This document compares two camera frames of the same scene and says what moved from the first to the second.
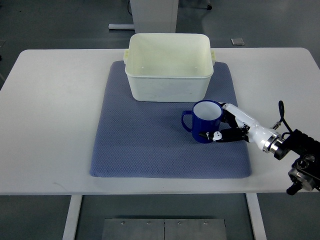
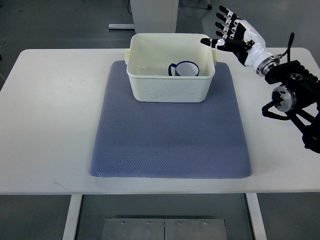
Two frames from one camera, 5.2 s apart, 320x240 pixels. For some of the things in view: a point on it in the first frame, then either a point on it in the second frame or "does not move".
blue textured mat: x=147 y=139 does not move
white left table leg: x=69 y=230 does not move
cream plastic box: x=169 y=67 does not move
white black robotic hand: x=245 y=129 → x=241 y=38
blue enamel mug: x=206 y=117 → x=184 y=68
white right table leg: x=256 y=216 does not move
